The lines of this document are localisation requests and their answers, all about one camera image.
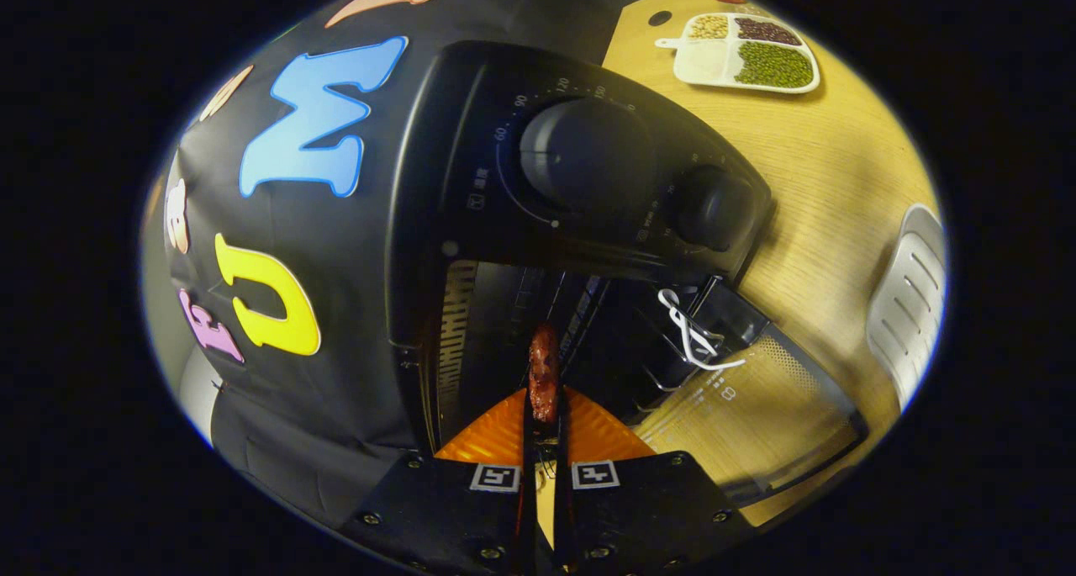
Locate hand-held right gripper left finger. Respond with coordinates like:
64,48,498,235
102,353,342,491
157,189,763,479
340,387,540,576

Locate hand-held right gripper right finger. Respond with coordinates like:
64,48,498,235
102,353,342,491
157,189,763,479
551,387,757,576

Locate brown grilled sausage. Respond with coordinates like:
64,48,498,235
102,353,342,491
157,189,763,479
527,324,562,425

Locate black electric oven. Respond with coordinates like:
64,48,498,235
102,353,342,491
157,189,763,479
387,40,871,510

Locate white ribbed tray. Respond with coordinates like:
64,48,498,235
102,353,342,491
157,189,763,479
866,204,949,413

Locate white divided plate with beans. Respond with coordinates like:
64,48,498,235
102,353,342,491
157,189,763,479
656,11,820,95

